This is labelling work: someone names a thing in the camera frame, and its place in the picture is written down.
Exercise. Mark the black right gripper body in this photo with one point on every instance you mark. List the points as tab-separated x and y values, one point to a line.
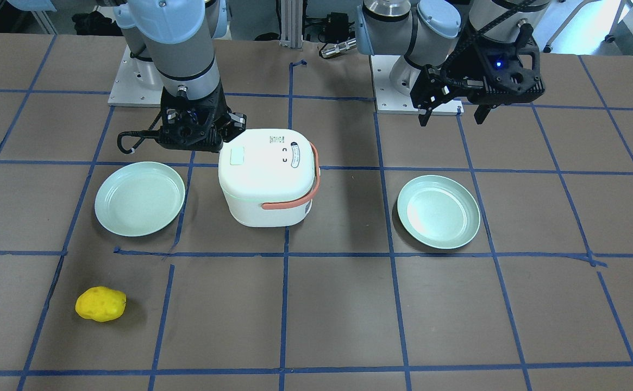
234	121

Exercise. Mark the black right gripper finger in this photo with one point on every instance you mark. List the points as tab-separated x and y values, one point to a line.
234	126

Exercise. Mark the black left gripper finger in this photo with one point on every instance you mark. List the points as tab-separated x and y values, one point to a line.
481	113
429	91

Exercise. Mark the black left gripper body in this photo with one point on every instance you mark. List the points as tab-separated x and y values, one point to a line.
464	69

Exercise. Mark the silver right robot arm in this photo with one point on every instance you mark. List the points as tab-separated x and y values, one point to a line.
175	37

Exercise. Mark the white rice cooker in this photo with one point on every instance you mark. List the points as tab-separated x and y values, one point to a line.
269	177

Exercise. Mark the green plate near yellow toy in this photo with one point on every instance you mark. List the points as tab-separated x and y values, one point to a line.
140	199

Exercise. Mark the silver metal connector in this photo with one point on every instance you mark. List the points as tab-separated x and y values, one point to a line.
332	50

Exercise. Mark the black power adapter background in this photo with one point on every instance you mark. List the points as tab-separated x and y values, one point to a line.
335	27

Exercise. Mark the green plate far side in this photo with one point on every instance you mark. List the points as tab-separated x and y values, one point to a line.
438	212

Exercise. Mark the yellow toy potato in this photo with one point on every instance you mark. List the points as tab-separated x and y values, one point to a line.
101	304

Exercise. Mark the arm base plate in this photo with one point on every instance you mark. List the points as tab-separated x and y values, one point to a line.
393	79
136	84

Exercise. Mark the aluminium frame post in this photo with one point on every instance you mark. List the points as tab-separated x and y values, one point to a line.
291	20

